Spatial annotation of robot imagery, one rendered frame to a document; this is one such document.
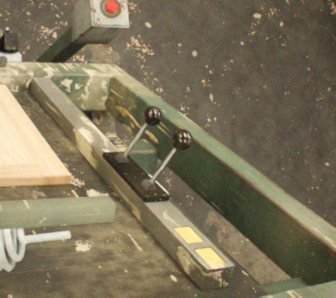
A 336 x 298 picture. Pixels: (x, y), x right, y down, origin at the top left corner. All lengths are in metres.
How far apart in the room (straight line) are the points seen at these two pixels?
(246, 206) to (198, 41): 1.92
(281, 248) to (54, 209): 0.68
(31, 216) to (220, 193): 0.81
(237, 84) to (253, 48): 0.23
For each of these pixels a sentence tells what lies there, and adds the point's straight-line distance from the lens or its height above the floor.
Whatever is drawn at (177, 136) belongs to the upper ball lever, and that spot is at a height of 1.55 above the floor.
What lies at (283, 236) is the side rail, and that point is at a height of 1.59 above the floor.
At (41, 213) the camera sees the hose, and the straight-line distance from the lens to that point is 0.57.
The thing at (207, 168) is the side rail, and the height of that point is 1.35.
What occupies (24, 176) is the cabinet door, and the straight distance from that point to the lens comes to 1.20.
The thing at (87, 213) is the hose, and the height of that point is 1.96.
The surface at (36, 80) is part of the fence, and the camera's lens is 1.71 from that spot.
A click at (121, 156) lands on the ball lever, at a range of 1.23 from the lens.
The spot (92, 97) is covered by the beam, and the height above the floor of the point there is 0.87.
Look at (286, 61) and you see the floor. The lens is 3.41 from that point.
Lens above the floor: 2.51
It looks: 59 degrees down
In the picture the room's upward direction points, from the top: 68 degrees clockwise
